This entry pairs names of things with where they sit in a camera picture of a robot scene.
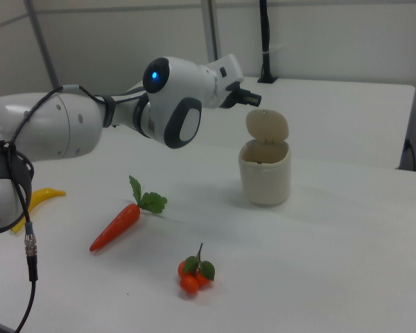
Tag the white side table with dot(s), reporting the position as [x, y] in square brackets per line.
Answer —
[333, 114]

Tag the orange tangerine cluster with leaves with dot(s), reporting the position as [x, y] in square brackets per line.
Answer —
[189, 283]

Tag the orange plastic carrot with leaves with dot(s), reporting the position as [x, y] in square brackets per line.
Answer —
[116, 225]

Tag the black pole with base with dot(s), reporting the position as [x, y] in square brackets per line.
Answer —
[265, 34]

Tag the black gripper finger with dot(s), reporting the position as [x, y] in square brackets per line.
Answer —
[252, 98]

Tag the grey partition frame post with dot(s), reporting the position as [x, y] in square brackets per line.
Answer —
[211, 27]
[43, 38]

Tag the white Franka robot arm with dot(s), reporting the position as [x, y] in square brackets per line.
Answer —
[73, 125]

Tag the cream plastic garbage bin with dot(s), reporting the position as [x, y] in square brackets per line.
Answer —
[265, 180]

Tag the yellow plastic banana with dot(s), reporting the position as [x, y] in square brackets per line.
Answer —
[45, 194]

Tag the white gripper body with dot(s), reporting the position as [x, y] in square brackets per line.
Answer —
[227, 74]

